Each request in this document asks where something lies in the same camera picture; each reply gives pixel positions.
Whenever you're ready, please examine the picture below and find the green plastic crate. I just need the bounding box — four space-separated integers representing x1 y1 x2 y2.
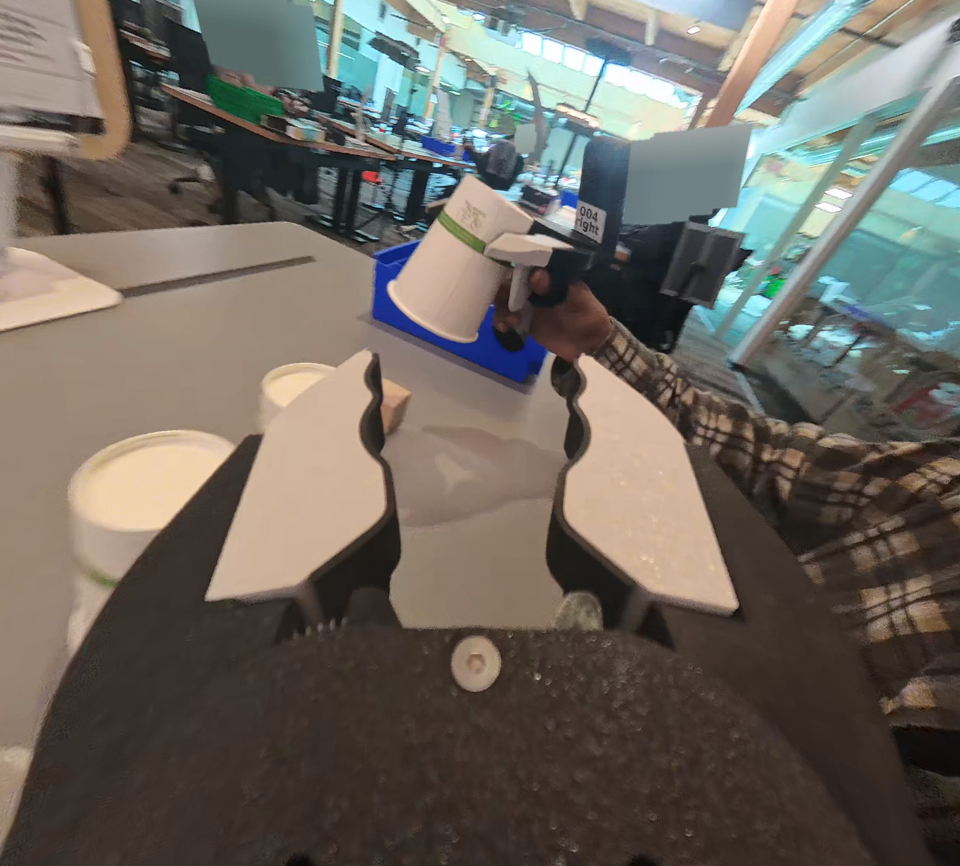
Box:
206 75 288 119

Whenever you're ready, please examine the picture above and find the blue plastic bin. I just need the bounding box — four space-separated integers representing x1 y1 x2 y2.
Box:
372 240 550 385

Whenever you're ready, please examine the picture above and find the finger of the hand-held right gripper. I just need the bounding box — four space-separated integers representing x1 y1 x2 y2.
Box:
482 232 576 276

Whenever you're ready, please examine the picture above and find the printed instruction sheet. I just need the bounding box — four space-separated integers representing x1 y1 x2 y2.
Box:
0 0 102 121

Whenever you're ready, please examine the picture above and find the person's right hand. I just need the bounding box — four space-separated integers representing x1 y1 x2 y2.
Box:
491 277 614 362

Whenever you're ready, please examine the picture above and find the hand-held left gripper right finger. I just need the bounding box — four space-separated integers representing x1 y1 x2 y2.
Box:
545 355 741 631

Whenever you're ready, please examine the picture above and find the wooden office desk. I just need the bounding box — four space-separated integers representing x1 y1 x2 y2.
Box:
161 82 399 241

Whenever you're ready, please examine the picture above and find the white document stand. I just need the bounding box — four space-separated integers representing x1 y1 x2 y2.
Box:
0 0 135 335

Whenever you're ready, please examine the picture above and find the black office chair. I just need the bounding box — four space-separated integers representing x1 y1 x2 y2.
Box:
658 221 747 306

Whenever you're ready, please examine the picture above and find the wooden cube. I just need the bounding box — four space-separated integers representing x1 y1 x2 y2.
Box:
378 380 414 436

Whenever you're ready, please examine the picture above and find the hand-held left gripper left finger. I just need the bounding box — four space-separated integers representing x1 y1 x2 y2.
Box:
204 349 401 627

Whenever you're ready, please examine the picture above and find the black disc pole lamp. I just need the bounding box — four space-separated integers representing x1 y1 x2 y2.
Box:
581 37 633 125

